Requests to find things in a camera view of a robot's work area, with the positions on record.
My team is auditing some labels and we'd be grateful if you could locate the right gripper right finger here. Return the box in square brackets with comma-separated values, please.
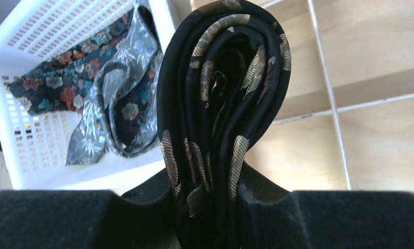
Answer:
[238, 164, 414, 248]

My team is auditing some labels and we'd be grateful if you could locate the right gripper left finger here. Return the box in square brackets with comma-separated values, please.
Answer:
[0, 170, 180, 248]

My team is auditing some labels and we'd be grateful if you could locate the black floral tie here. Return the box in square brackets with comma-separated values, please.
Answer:
[157, 1, 292, 248]

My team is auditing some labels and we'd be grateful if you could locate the grey blue patterned tie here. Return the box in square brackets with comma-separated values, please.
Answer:
[65, 1, 163, 165]

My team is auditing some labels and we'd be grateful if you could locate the white plastic basket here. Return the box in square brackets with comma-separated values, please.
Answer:
[0, 1, 180, 190]

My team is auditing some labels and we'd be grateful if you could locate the wooden compartment tray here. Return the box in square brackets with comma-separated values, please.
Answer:
[245, 1, 414, 193]

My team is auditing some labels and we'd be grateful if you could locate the dark colourful patterned tie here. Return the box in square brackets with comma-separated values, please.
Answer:
[6, 8, 160, 147]

